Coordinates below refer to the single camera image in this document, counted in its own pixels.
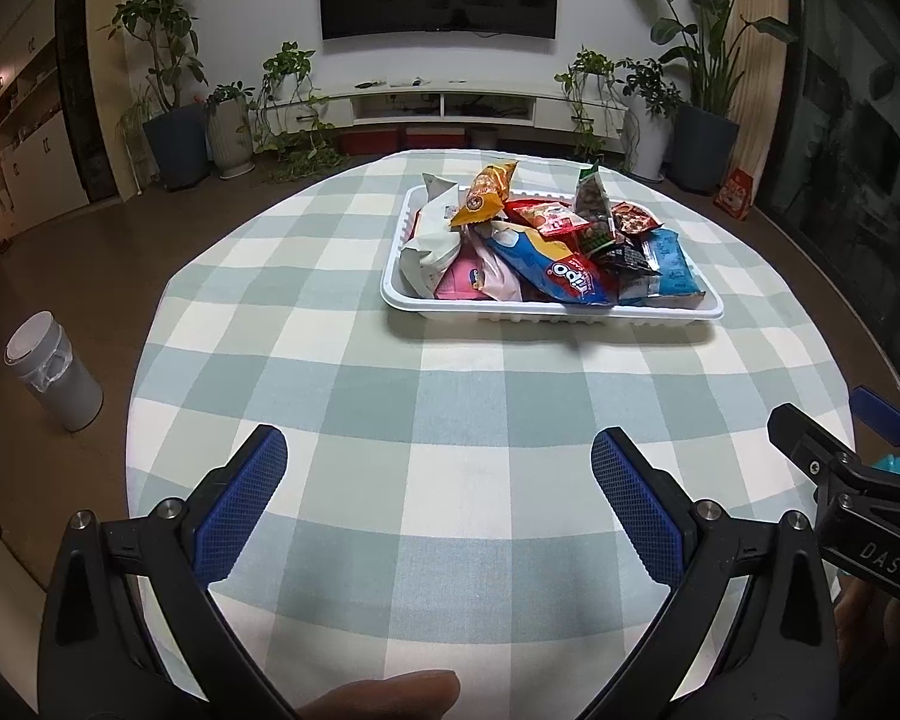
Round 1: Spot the large white snack packet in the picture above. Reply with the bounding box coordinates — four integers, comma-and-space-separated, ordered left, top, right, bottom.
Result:
397, 229, 470, 299

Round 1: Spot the blue roll cake packet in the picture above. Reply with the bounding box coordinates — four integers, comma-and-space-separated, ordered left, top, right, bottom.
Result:
487, 221, 617, 307

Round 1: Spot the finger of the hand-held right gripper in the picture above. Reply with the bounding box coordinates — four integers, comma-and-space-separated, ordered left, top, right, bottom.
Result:
851, 386, 900, 466
766, 403, 882, 500

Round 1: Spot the person's left hand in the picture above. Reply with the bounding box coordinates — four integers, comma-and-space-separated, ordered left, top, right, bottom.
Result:
298, 670, 462, 720

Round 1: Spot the white trash bin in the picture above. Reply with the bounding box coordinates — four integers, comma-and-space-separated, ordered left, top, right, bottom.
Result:
4, 311, 104, 434

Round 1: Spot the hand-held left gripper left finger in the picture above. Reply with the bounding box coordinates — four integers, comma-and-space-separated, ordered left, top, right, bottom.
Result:
37, 424, 301, 720

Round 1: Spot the bushy plant in white pot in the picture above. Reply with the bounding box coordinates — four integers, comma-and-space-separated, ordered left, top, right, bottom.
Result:
619, 58, 680, 182

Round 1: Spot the white storage cabinet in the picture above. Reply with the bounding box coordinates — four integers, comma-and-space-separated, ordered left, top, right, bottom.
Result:
0, 11, 91, 256

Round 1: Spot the dark glass cabinet panel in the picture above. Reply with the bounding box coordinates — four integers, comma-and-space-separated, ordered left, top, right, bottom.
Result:
54, 0, 117, 203

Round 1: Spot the tall potted plant dark pot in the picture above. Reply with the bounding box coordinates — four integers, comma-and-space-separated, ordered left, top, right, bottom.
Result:
101, 0, 211, 192

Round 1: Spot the green snack packet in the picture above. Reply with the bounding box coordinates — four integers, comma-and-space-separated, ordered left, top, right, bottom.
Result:
574, 163, 617, 256

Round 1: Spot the trailing vine plant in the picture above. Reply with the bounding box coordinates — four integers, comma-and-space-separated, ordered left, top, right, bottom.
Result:
555, 49, 623, 162
255, 41, 350, 181

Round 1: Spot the pink snack packet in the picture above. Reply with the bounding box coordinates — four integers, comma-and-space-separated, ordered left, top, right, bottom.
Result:
435, 240, 526, 301

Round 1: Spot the large-leaf plant in dark pot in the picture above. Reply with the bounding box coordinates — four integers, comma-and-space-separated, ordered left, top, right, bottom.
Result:
609, 0, 796, 194

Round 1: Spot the orange snack packet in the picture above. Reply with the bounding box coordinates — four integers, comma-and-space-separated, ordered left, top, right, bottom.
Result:
450, 161, 518, 230

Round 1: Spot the brown red chocolate packet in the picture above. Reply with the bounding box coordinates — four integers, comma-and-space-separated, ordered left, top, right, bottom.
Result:
611, 202, 661, 237

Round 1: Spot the glass sliding door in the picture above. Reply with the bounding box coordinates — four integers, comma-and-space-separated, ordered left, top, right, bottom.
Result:
757, 0, 900, 421

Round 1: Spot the person's right hand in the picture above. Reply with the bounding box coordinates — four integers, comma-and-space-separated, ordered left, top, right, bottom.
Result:
832, 577, 897, 665

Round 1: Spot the beige curtain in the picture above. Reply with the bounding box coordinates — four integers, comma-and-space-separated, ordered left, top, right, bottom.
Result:
722, 0, 788, 188

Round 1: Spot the small plant in grey pot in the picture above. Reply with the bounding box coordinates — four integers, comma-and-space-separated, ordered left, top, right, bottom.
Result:
204, 81, 256, 181

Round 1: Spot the black snack packet white text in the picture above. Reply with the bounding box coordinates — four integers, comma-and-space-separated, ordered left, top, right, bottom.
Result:
604, 235, 661, 277

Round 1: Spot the white plastic tray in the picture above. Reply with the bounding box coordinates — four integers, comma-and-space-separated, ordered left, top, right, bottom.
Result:
380, 184, 725, 325

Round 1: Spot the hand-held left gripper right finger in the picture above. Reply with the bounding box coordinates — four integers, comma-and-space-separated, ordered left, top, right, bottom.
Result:
581, 426, 841, 720

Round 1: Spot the light blue snack packet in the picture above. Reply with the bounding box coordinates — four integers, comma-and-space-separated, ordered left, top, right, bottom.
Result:
619, 229, 707, 308

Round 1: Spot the red storage box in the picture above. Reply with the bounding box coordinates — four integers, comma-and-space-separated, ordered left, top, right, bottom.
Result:
340, 127, 402, 156

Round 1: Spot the red paper bag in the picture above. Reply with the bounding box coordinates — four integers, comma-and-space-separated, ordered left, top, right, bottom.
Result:
714, 169, 755, 222

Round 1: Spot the large red snack packet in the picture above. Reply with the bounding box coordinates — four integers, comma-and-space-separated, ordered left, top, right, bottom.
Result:
504, 199, 605, 301

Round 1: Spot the white television cabinet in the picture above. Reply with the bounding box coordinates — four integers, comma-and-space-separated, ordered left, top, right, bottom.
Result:
266, 86, 631, 128

